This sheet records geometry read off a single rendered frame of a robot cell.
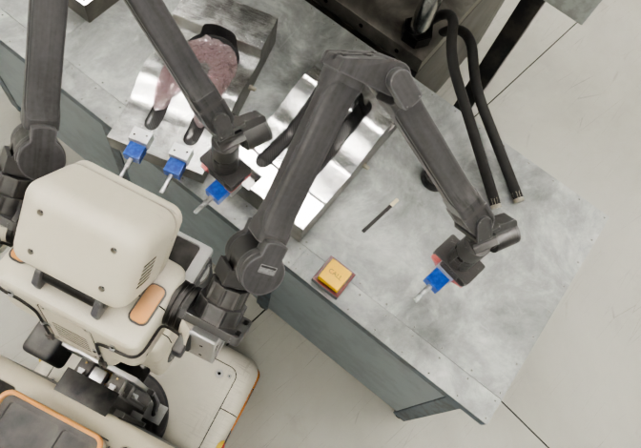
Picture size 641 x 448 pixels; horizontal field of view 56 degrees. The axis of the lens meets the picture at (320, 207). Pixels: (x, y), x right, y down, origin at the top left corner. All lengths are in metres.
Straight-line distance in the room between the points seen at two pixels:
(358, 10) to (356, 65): 1.04
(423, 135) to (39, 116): 0.65
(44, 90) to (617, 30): 2.96
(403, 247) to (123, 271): 0.85
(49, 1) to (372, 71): 0.52
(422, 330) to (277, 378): 0.85
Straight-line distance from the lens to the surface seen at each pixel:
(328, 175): 1.53
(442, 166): 1.11
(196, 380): 1.98
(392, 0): 2.03
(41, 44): 1.10
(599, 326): 2.72
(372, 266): 1.55
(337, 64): 0.95
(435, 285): 1.43
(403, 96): 0.98
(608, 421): 2.65
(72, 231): 0.96
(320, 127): 0.96
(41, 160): 1.13
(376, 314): 1.52
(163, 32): 1.14
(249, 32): 1.71
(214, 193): 1.42
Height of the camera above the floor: 2.24
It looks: 66 degrees down
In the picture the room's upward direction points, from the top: 20 degrees clockwise
